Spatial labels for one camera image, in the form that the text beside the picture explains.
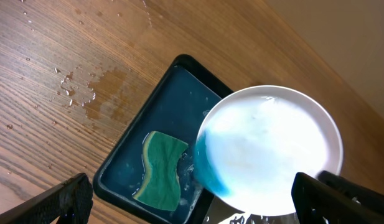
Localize large brown serving tray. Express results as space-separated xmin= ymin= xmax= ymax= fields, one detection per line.
xmin=203 ymin=197 xmax=299 ymax=224

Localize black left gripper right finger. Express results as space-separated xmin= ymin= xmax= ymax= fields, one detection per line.
xmin=291 ymin=171 xmax=384 ymax=224

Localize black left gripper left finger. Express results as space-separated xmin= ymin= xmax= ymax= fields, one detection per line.
xmin=0 ymin=173 xmax=93 ymax=223

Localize small black water tray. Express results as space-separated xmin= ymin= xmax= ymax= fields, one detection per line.
xmin=93 ymin=54 xmax=232 ymax=224

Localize green yellow scrub sponge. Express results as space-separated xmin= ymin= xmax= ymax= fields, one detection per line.
xmin=133 ymin=131 xmax=189 ymax=212

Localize white plate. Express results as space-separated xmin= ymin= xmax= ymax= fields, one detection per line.
xmin=194 ymin=85 xmax=344 ymax=216

